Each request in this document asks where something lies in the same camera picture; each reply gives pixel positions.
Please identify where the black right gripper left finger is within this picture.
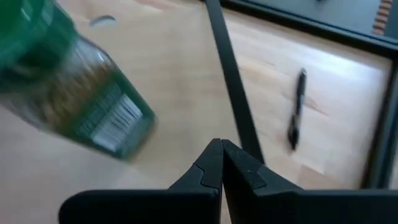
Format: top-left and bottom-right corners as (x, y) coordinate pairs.
(58, 138), (224, 224)

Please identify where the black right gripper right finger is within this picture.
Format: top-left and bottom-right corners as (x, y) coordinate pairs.
(221, 139), (398, 224)

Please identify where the black-framed wooden shelf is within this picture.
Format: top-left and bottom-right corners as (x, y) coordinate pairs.
(203, 0), (398, 190)

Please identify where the green-lidded oregano glass jar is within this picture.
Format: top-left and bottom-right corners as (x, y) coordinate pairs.
(0, 0), (158, 162)

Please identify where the black pen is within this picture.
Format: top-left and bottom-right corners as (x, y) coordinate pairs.
(286, 67), (308, 152)

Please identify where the orange coiled cable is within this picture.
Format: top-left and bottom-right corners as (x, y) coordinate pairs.
(371, 0), (394, 35)

